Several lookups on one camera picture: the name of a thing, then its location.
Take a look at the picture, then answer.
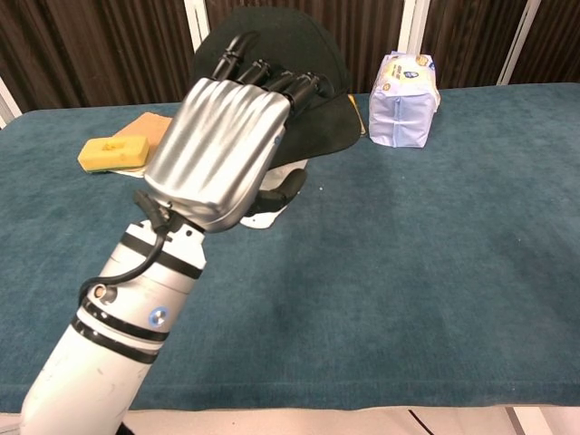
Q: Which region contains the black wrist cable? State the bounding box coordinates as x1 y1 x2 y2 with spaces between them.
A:
79 189 182 305

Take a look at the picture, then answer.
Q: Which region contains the black cap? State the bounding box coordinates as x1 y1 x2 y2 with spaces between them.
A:
192 8 363 171

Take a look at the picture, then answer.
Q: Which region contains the teal table cloth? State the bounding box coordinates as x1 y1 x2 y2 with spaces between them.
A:
0 81 580 416

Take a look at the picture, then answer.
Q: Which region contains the black floor cable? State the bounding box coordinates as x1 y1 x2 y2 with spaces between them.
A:
406 409 437 435

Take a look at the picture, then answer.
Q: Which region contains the brown cardboard sheet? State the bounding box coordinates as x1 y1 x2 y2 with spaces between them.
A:
111 112 176 150

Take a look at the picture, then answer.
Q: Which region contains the yellow sponge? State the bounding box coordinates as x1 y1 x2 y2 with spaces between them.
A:
77 135 151 175

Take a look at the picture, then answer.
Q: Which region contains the white frame post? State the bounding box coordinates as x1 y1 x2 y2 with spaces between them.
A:
496 0 543 86
0 74 23 131
401 0 430 94
186 0 215 54

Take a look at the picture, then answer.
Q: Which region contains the pale blue tissue pack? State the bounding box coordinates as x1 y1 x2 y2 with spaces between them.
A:
367 52 441 150

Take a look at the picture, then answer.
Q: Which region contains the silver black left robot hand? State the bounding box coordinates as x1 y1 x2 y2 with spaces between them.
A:
143 31 335 235

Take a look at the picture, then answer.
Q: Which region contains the white mannequin head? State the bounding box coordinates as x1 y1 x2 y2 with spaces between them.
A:
239 158 309 230

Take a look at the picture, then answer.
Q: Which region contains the white table leg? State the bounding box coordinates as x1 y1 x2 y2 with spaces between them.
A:
506 406 532 435

